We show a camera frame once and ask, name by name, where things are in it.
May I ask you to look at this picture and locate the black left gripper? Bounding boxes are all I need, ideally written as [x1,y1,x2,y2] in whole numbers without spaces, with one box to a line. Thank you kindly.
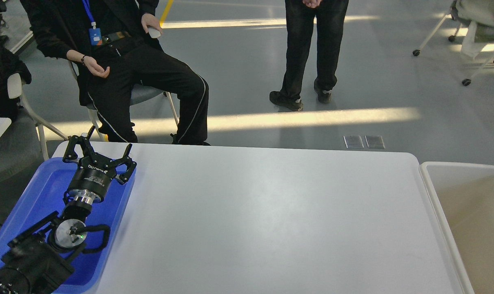
[63,125,137,203]

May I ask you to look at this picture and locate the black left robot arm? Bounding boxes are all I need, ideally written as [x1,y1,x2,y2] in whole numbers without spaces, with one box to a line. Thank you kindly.
[0,128,137,294]

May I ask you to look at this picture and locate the grey office chair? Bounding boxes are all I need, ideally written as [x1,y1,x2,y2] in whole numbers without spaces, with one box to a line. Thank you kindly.
[68,25,179,141]

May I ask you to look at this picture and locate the blue plastic tray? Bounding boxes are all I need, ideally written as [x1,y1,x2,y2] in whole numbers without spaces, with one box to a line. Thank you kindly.
[0,158,136,294]

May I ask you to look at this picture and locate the seated person in black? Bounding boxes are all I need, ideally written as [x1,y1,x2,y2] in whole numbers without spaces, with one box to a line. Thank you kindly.
[21,0,209,145]

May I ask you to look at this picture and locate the white chair with black coat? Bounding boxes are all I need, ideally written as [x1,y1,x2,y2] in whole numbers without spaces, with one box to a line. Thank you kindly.
[0,41,68,160]

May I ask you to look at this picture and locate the standing person in black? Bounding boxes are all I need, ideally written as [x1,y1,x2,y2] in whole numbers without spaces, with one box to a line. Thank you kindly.
[269,0,349,111]

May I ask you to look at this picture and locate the left floor outlet plate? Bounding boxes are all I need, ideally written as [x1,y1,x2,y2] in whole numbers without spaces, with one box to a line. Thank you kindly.
[343,135,365,149]

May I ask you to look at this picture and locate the floor outlet plate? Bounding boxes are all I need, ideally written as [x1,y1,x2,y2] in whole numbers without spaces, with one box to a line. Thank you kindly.
[343,135,365,149]
[365,135,386,149]

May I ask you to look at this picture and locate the right floor outlet plate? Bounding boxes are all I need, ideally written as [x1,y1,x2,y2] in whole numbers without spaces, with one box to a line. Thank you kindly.
[365,135,386,149]

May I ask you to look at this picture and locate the white plastic bin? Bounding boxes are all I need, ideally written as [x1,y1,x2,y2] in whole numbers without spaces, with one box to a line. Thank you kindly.
[419,162,494,294]

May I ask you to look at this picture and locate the white wheeled chair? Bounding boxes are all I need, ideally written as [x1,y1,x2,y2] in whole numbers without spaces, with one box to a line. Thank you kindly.
[412,0,494,86]

